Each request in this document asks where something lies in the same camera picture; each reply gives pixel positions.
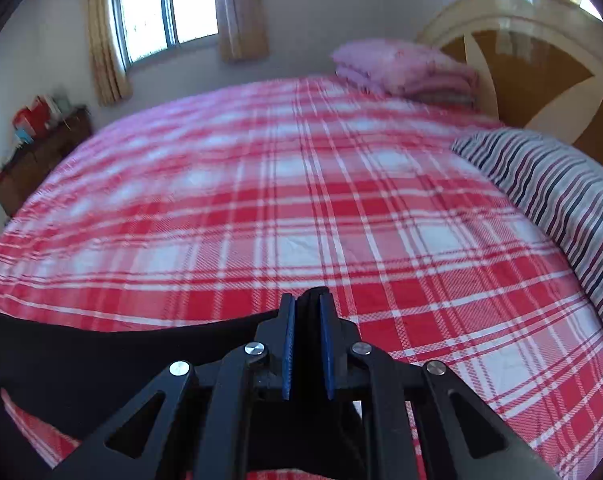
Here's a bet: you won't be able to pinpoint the left beige curtain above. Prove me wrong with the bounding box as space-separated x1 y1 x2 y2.
87 0 132 106

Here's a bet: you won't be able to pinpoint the headboard side window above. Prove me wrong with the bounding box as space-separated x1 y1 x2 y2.
569 0 603 21

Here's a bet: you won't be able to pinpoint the right beige curtain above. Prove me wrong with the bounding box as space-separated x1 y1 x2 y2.
215 0 270 63

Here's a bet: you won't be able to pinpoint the folded pink quilt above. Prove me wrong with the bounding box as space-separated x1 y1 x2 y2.
331 38 478 107

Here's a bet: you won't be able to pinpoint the cream wooden headboard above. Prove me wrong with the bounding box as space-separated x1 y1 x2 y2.
417 0 603 166

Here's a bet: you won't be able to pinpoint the black pants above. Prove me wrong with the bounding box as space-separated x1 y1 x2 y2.
0 286 362 480

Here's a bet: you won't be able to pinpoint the beige curtain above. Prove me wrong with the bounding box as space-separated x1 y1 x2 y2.
215 0 270 63
87 0 132 106

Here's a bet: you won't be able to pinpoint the red white plaid bed sheet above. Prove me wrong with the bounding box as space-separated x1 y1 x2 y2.
0 77 603 479

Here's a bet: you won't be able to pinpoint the striped pillow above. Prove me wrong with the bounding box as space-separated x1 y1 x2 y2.
451 128 603 327

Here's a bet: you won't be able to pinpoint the red box on table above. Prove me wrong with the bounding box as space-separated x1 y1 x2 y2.
12 96 51 138

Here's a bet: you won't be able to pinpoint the dark wooden side table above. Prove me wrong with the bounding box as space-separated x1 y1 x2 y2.
0 105 93 218

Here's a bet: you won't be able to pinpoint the far window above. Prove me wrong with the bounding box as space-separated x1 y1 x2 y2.
112 0 218 67

